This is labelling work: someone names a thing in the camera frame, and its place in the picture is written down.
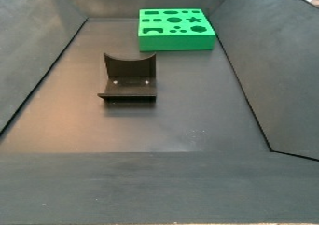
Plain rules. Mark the black curved fixture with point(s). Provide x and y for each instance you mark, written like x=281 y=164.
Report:
x=130 y=78

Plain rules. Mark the green foam shape board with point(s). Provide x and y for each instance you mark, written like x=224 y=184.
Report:
x=174 y=29

